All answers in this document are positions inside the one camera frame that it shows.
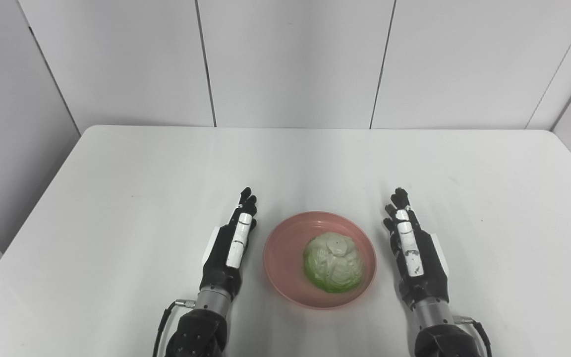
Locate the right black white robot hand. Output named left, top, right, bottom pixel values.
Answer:
left=382, top=187, right=451, bottom=311

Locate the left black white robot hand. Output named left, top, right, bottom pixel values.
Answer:
left=199, top=187, right=258, bottom=302

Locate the pink round plate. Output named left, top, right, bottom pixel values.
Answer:
left=263, top=211, right=378, bottom=311

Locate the green white cabbage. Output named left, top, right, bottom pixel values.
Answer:
left=302, top=232, right=366, bottom=294

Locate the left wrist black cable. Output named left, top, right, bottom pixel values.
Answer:
left=152, top=298, right=197, bottom=357

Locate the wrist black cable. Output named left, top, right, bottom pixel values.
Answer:
left=454, top=315, right=494, bottom=357
left=152, top=298, right=197, bottom=357

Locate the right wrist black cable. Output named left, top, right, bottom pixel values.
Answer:
left=454, top=315, right=494, bottom=357

